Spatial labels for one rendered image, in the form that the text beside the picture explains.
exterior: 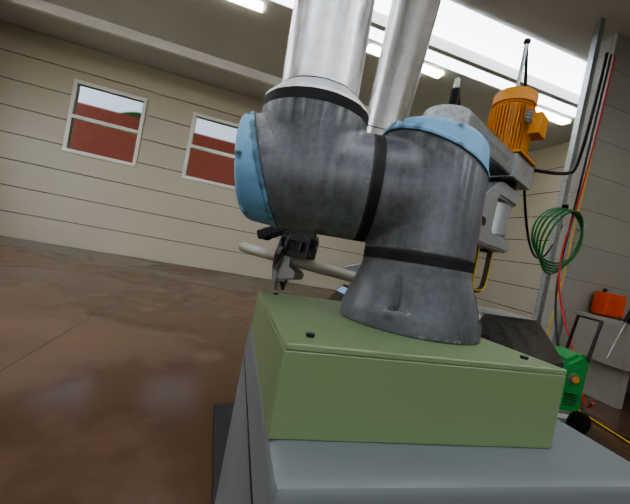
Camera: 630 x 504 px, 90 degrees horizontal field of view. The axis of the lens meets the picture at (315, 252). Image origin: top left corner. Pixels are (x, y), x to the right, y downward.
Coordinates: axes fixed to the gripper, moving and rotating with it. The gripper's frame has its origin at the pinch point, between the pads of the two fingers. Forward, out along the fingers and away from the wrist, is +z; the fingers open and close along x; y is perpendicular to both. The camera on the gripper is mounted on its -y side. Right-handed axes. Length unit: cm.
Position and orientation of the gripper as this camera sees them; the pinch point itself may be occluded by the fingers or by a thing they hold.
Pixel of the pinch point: (277, 284)
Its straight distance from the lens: 83.5
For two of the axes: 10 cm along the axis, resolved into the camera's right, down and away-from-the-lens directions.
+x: 3.1, 1.0, 9.5
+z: -2.5, 9.7, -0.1
